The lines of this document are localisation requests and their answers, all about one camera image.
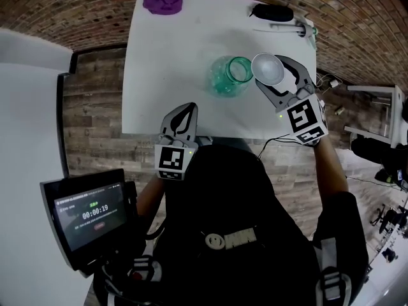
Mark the black bag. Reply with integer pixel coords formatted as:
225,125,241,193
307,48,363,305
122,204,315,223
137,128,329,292
349,97,408,191

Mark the black tablet screen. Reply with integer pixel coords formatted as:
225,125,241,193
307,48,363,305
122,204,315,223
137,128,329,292
39,168,138,279

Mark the green glass jar container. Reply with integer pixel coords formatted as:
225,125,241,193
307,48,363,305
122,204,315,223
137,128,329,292
208,55,254,99

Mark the black oval case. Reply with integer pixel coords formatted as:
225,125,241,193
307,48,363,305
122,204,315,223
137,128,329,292
249,3,295,23

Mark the person's left forearm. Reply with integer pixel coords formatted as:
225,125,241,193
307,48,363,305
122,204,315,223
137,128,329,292
136,173,167,224

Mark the grey harness strap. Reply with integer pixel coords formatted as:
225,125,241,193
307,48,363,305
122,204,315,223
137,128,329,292
315,237,353,306
127,238,163,286

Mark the person's right forearm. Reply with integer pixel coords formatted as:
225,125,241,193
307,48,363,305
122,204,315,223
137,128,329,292
313,136,350,200

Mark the white charger with cable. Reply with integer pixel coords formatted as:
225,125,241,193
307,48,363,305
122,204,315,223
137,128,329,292
315,70,344,92

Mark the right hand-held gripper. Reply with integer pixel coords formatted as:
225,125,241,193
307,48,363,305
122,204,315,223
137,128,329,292
254,54,330,147

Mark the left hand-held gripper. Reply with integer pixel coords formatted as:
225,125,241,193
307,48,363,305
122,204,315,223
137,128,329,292
154,102,213,182

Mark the white side table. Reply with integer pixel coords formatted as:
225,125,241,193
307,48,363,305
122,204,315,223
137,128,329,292
343,84,408,149

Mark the person's black printed shirt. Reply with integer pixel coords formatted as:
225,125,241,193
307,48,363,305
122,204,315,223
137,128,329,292
136,137,371,306

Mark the thin black cable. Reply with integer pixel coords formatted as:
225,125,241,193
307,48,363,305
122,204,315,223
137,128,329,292
256,133,299,159

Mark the black office chair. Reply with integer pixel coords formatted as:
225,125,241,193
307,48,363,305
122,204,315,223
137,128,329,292
369,203,408,236

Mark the white pipette tool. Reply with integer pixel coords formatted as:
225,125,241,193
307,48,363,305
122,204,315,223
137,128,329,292
252,15,318,49

